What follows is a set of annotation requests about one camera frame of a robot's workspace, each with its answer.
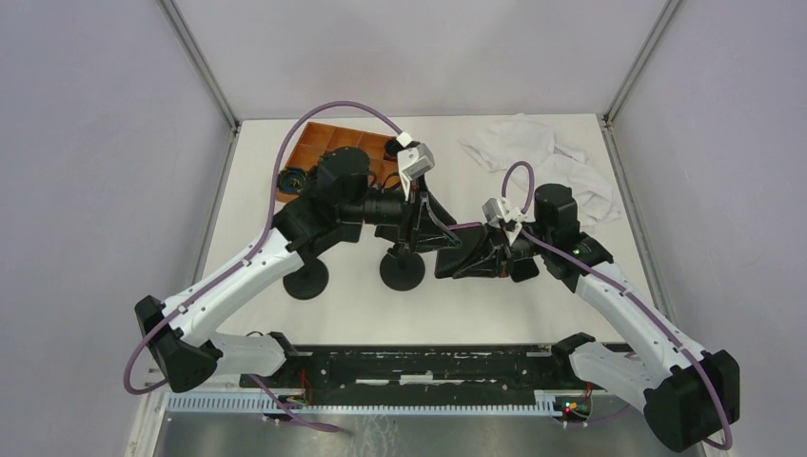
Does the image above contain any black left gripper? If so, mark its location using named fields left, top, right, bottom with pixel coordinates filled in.
left=340, top=173, right=463, bottom=254

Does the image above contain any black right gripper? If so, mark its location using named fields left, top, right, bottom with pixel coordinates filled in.
left=451, top=223, right=552, bottom=279

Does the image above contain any black round base phone stand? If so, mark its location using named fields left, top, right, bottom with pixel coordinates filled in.
left=379, top=247, right=425, bottom=291

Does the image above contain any purple edged black phone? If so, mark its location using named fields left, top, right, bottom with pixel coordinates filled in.
left=434, top=224, right=489, bottom=279

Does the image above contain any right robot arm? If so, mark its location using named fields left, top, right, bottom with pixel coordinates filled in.
left=435, top=184, right=740, bottom=452

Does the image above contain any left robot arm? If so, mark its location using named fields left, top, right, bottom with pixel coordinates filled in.
left=134, top=143, right=462, bottom=393

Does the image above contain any small black phone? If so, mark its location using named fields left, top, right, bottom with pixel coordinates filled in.
left=510, top=257, right=540, bottom=283

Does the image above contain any rolled tie top right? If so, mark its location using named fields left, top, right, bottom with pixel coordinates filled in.
left=384, top=137, right=406, bottom=162

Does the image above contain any white crumpled cloth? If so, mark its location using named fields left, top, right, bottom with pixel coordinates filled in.
left=459, top=113, right=621, bottom=229

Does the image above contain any orange wooden compartment tray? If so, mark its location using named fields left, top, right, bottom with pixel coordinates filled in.
left=275, top=122, right=400, bottom=203

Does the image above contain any rolled blue yellow tie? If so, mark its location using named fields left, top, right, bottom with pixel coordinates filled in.
left=277, top=167, right=309, bottom=195

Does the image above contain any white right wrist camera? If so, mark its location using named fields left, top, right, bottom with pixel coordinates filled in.
left=482, top=197, right=526, bottom=246

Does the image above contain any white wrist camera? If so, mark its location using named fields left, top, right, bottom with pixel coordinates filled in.
left=482, top=197, right=526, bottom=246
left=395, top=131, right=435, bottom=202

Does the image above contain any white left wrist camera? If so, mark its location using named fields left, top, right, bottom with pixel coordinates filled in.
left=395, top=131, right=435, bottom=202

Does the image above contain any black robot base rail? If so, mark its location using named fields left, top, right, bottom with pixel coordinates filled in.
left=263, top=344, right=587, bottom=407

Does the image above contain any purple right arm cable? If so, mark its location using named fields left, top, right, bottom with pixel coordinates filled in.
left=501, top=161, right=736, bottom=451

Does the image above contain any white slotted cable duct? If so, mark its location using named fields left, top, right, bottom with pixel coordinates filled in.
left=166, top=379, right=589, bottom=419

